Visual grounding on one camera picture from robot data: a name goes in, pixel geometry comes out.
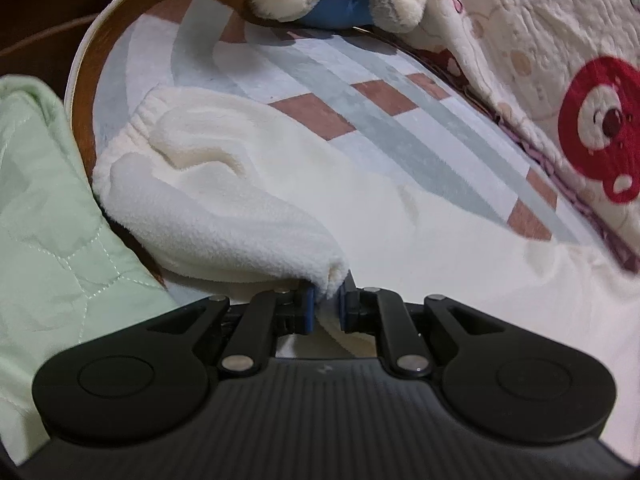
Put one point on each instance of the checked bed sheet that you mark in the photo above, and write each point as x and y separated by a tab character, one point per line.
320	70

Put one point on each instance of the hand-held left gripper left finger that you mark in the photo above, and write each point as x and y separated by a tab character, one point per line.
310	312

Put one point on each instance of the light green quilted blanket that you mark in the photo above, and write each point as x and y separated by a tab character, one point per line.
50	260

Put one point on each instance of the dark wooden cabinet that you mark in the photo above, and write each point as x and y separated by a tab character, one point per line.
50	10

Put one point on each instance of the bear print quilt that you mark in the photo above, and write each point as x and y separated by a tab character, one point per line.
525	35

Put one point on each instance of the brown wooden bed frame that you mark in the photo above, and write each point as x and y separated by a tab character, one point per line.
90	90

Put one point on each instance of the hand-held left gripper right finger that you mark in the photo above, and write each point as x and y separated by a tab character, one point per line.
344	310

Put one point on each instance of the cream fleece jacket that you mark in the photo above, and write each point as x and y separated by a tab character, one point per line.
240	200

